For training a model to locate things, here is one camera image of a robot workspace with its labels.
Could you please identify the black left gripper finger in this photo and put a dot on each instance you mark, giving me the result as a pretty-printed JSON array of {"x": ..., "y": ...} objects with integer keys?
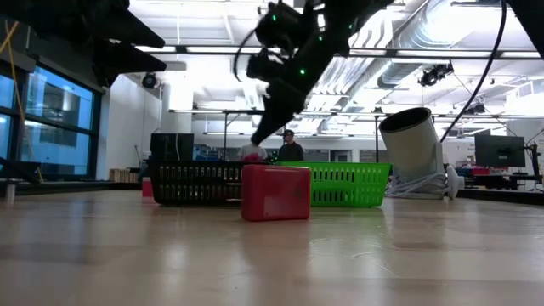
[
  {"x": 132, "y": 36},
  {"x": 123, "y": 61}
]

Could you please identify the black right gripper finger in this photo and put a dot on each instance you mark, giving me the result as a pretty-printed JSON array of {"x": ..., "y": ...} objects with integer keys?
[{"x": 278, "y": 112}]

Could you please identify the red charger with port slots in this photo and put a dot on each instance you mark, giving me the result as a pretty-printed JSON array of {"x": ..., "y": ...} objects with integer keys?
[{"x": 276, "y": 193}]

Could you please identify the pink white plug charger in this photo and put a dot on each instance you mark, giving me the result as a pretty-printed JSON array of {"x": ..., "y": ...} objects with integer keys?
[{"x": 147, "y": 189}]

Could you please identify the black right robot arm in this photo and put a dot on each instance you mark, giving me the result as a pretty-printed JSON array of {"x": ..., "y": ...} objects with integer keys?
[{"x": 357, "y": 13}]

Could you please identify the person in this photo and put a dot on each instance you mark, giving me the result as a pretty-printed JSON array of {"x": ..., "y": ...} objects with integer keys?
[
  {"x": 261, "y": 151},
  {"x": 291, "y": 151}
]

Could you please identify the long ceiling light bar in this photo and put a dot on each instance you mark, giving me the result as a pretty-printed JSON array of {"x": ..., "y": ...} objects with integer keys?
[{"x": 204, "y": 49}]

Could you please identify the large window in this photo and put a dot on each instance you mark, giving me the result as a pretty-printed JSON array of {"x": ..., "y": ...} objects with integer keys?
[{"x": 59, "y": 102}]

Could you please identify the green plastic basket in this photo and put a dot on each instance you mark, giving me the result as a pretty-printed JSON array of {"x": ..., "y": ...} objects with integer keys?
[{"x": 340, "y": 183}]

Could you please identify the black monitor back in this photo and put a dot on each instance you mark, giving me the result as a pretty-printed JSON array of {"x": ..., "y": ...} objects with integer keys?
[{"x": 170, "y": 146}]

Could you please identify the black monitor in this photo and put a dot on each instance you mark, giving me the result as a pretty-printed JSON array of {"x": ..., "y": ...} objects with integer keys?
[
  {"x": 170, "y": 146},
  {"x": 499, "y": 151}
]

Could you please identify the wooden crates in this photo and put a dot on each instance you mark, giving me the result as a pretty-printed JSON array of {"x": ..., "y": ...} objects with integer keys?
[{"x": 123, "y": 175}]

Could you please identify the black plastic basket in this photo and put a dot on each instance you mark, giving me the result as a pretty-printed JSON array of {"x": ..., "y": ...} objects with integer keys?
[{"x": 191, "y": 202}]

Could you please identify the white cylinder with dark opening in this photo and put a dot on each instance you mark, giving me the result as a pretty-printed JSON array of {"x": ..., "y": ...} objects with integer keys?
[{"x": 412, "y": 149}]

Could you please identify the white round piece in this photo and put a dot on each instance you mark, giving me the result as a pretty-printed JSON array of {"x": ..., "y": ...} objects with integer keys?
[{"x": 455, "y": 183}]

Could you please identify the background desk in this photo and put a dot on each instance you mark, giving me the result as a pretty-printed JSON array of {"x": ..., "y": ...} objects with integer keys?
[{"x": 501, "y": 180}]

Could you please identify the black ceiling camera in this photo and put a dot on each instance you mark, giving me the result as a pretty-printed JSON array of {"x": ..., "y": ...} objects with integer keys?
[{"x": 149, "y": 80}]

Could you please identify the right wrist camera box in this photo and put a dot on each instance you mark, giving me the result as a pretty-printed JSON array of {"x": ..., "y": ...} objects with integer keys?
[{"x": 280, "y": 27}]

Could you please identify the black background rig frame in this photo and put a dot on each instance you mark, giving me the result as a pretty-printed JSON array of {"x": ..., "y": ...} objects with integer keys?
[{"x": 340, "y": 113}]

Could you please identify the silver ventilation duct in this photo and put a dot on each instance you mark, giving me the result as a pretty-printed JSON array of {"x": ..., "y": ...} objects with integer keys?
[{"x": 425, "y": 25}]

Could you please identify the white frame peg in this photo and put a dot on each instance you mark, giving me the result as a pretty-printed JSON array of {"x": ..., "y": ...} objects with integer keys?
[{"x": 10, "y": 193}]

